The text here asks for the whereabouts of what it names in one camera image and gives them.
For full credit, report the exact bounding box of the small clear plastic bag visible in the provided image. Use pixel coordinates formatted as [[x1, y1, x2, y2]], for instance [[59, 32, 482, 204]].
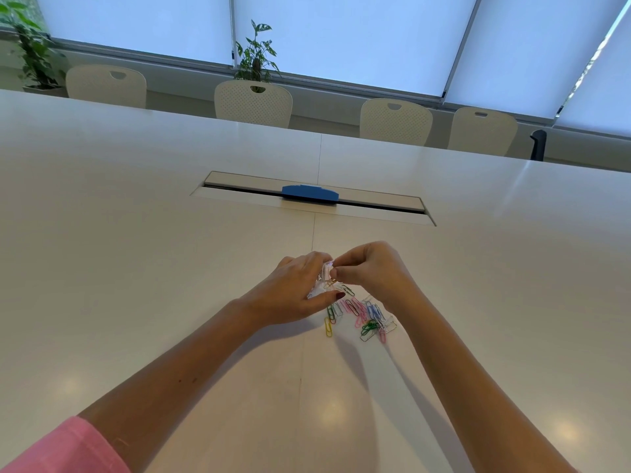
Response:
[[307, 260, 342, 301]]

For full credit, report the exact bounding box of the pile of colourful paper clips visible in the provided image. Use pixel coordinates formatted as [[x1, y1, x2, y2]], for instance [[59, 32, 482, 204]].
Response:
[[323, 283, 398, 343]]

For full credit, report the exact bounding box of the bushy green potted plant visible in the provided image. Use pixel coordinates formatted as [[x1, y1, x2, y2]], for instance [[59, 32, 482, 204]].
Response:
[[0, 0, 69, 98]]

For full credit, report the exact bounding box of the person's right forearm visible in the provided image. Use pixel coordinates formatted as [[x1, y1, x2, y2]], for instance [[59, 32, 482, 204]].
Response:
[[388, 289, 578, 473]]

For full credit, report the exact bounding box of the person's right hand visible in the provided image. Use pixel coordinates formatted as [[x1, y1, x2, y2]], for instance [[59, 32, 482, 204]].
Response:
[[333, 241, 420, 316]]

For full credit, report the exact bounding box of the person's left hand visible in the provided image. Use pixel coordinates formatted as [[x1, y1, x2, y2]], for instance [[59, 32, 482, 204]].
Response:
[[236, 251, 347, 331]]

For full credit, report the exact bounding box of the blue plastic block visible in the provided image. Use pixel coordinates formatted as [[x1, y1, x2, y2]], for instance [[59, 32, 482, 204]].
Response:
[[280, 184, 340, 203]]

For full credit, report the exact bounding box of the white perforated chair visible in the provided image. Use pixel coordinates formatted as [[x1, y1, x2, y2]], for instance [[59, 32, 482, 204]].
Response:
[[447, 106, 519, 157], [65, 64, 148, 109], [359, 98, 434, 147], [213, 80, 293, 129]]

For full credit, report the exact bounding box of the pink sleeve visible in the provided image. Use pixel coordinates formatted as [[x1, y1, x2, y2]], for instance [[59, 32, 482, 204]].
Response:
[[0, 416, 132, 473]]

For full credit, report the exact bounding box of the person's left forearm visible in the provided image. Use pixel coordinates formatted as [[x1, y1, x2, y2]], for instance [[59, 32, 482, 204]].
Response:
[[78, 299, 263, 473]]

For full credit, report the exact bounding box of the white roller blind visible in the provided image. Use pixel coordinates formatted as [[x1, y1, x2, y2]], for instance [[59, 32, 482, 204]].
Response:
[[556, 12, 631, 138], [445, 0, 628, 121], [35, 0, 233, 68], [232, 0, 482, 99]]

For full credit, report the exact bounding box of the grey table cable box lid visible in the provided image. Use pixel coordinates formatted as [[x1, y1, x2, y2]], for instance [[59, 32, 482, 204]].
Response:
[[190, 170, 437, 227]]

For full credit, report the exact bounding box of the slender green potted plant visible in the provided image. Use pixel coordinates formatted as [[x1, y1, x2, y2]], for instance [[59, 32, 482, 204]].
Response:
[[233, 19, 283, 94]]

